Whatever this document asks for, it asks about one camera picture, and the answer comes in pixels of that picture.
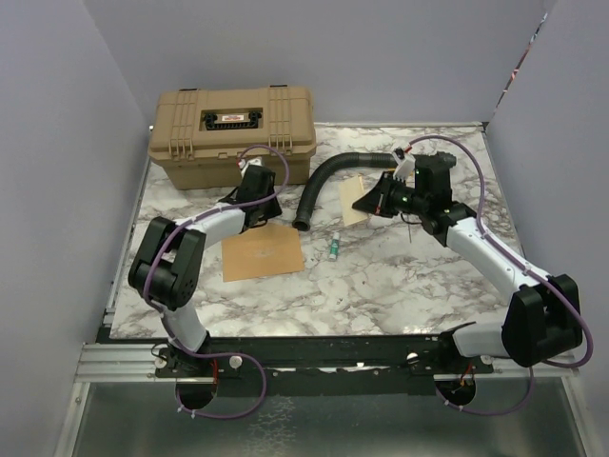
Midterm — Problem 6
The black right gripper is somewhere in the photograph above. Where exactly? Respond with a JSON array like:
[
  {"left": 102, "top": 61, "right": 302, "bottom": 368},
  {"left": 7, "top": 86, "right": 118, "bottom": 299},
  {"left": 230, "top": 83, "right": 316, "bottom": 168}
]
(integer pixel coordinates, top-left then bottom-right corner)
[{"left": 353, "top": 171, "right": 428, "bottom": 219}]

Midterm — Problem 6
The beige lined letter paper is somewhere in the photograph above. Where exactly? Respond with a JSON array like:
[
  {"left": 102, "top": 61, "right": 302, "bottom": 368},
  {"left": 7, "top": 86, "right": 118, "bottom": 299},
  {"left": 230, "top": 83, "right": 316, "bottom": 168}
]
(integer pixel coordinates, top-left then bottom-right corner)
[{"left": 338, "top": 175, "right": 368, "bottom": 227}]

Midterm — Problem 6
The brown paper envelope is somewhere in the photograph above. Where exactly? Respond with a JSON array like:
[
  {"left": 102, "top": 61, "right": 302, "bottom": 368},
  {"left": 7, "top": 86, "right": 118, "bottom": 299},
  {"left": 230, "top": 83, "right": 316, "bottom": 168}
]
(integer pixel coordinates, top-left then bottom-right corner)
[{"left": 222, "top": 223, "right": 305, "bottom": 282}]

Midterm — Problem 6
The green white glue stick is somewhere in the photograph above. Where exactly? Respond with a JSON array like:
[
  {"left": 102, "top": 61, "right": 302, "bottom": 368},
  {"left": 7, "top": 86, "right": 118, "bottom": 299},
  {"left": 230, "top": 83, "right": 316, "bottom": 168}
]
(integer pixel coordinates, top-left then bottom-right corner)
[{"left": 328, "top": 232, "right": 340, "bottom": 261}]

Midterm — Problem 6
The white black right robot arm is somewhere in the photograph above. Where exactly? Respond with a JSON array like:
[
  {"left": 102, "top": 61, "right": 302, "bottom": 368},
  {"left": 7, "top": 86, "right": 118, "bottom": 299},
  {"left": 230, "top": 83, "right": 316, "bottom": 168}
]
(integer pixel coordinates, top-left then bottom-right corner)
[{"left": 352, "top": 152, "right": 583, "bottom": 372}]

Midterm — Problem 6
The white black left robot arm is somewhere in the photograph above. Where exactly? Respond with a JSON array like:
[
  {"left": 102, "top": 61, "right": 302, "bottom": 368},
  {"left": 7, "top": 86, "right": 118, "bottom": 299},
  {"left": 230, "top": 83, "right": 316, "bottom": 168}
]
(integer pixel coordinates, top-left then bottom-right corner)
[{"left": 128, "top": 165, "right": 282, "bottom": 376}]

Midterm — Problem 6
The tan plastic tool case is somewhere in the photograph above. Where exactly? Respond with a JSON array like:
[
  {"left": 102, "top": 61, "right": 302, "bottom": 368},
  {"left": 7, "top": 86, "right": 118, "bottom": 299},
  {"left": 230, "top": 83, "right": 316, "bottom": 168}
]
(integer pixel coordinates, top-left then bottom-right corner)
[{"left": 147, "top": 86, "right": 317, "bottom": 190}]

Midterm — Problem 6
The black corrugated hose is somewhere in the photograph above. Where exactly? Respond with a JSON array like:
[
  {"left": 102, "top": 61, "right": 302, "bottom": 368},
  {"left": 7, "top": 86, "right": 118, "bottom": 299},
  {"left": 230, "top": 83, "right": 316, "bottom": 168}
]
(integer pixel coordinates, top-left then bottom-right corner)
[{"left": 291, "top": 150, "right": 458, "bottom": 233}]

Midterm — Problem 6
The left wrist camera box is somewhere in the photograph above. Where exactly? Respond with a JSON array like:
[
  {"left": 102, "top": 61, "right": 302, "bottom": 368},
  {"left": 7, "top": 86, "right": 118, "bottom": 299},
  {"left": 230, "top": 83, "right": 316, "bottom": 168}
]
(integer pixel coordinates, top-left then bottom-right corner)
[{"left": 237, "top": 156, "right": 264, "bottom": 175}]

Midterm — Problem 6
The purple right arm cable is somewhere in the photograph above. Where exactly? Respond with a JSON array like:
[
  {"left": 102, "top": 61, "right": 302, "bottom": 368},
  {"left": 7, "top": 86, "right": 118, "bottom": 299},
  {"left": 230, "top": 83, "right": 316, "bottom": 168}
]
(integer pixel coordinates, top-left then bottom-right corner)
[{"left": 403, "top": 133, "right": 594, "bottom": 416}]

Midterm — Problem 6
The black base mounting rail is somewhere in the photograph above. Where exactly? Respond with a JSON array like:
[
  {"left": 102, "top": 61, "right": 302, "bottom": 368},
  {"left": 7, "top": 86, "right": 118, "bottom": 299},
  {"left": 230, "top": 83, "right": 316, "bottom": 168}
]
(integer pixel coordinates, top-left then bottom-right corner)
[{"left": 155, "top": 334, "right": 493, "bottom": 396}]

